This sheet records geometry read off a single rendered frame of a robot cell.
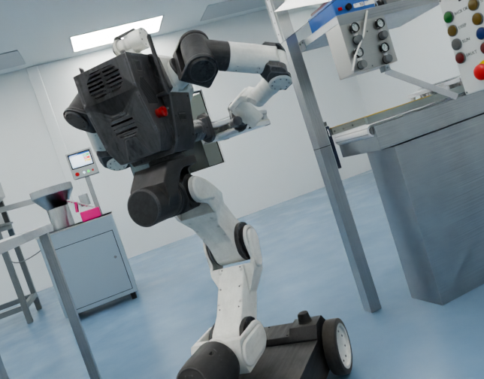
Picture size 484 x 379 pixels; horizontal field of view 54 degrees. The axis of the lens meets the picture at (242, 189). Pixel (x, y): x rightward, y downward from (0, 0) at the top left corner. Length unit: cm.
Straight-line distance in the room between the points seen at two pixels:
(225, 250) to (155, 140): 54
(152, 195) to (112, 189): 552
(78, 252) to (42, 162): 296
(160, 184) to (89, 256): 281
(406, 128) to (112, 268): 285
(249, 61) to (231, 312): 84
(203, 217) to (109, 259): 260
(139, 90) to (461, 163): 148
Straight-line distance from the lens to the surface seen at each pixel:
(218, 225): 163
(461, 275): 230
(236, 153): 713
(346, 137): 210
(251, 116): 175
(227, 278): 174
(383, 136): 199
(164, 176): 140
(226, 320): 167
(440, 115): 219
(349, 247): 224
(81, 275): 419
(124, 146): 145
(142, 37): 159
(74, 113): 163
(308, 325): 180
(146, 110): 138
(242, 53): 148
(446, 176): 224
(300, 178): 743
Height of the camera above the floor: 87
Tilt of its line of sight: 4 degrees down
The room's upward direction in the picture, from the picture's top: 18 degrees counter-clockwise
